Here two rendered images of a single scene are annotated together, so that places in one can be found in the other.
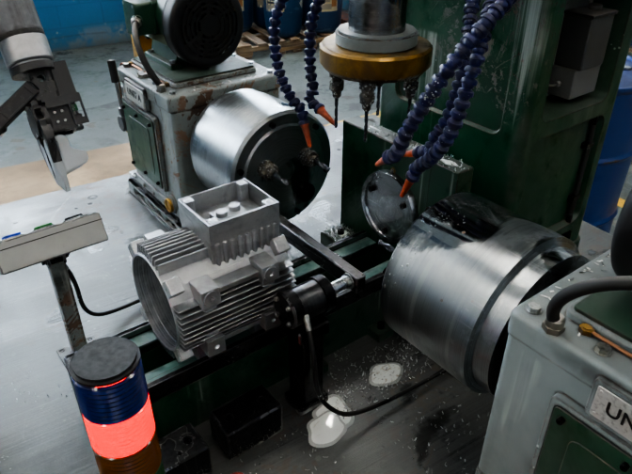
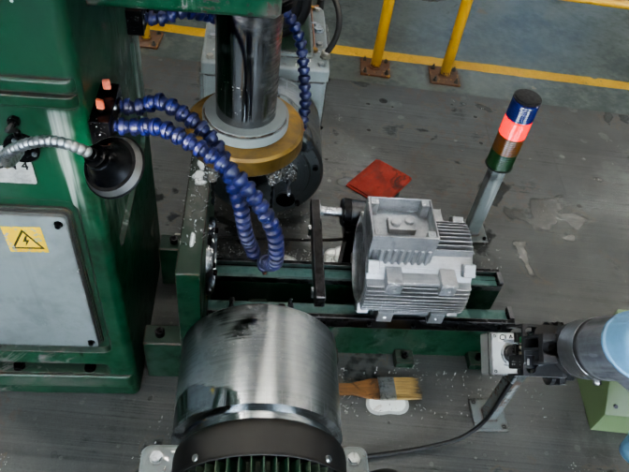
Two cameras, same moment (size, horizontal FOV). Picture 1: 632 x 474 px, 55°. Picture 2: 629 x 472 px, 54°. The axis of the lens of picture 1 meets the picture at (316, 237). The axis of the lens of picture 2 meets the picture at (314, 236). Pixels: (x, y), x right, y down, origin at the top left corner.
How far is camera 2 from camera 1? 1.67 m
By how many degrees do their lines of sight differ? 97
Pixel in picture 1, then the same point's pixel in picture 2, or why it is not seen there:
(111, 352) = (525, 96)
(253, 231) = (390, 209)
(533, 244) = not seen: hidden behind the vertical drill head
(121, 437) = not seen: hidden behind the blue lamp
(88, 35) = not seen: outside the picture
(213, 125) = (326, 386)
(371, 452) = (334, 229)
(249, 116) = (296, 330)
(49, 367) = (515, 417)
